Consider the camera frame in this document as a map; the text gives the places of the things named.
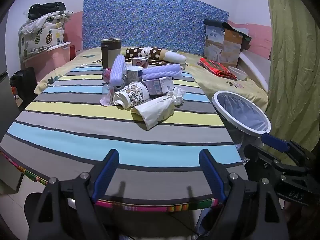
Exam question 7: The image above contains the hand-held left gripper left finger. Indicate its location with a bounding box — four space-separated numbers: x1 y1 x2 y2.
25 149 120 240

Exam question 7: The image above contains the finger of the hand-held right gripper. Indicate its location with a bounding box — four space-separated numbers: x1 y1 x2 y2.
261 133 316 162
243 144 282 174

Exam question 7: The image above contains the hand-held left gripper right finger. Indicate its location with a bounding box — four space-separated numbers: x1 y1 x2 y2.
199 149 288 240

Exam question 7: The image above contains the white trash bin with bag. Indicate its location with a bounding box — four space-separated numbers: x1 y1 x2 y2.
211 90 272 160

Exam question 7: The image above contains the white paper bag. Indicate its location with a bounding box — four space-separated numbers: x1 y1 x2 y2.
131 95 175 130

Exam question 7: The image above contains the small clear plastic cup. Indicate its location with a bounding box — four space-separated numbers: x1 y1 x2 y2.
99 82 114 107

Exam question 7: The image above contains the patterned paper cup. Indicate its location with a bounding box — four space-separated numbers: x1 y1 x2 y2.
113 81 150 109

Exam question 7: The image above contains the white tissue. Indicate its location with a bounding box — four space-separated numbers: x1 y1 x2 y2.
167 86 185 105

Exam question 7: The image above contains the dark drink can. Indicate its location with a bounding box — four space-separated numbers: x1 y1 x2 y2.
114 76 128 92

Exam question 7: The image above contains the purple milk carton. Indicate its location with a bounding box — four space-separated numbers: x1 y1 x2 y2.
142 76 175 95

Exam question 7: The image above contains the white cup with blue label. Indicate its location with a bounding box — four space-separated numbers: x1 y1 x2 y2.
126 66 143 84

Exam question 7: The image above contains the white foam sheet piece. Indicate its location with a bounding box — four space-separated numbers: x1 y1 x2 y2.
110 55 125 84
142 64 182 79

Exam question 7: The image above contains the striped table cloth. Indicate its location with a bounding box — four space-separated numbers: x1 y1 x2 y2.
0 64 249 205

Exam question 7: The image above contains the green curtain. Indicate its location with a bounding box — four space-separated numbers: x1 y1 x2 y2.
264 0 320 165

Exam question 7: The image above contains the white bed side board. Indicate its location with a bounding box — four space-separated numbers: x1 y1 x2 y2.
239 50 270 90

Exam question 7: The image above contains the white plastic bowl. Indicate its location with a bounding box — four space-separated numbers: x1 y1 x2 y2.
227 66 248 81

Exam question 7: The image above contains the red plaid cloth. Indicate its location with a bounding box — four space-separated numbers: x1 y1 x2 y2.
199 57 238 80

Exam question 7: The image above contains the cardboard quilt box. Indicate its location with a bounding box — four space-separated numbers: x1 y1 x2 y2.
203 25 244 68

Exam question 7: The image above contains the brown and cream tumbler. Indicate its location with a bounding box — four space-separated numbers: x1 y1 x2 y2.
101 38 122 69

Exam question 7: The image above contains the black backpack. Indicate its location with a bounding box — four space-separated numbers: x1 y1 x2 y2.
10 67 38 105

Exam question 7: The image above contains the pink storage cabinet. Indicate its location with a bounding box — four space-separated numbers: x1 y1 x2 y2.
22 42 72 83

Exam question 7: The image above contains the brown polka dot blanket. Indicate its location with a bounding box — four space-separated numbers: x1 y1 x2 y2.
121 46 187 66

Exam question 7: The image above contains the grey refrigerator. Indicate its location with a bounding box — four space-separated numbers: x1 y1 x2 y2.
0 25 23 193

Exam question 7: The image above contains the pineapple print bedding pile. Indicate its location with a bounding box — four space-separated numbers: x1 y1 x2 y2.
18 10 74 60

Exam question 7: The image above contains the blue floral headboard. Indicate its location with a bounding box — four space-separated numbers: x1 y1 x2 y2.
82 0 230 55

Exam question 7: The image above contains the black cloth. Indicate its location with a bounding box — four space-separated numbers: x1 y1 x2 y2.
28 2 67 20

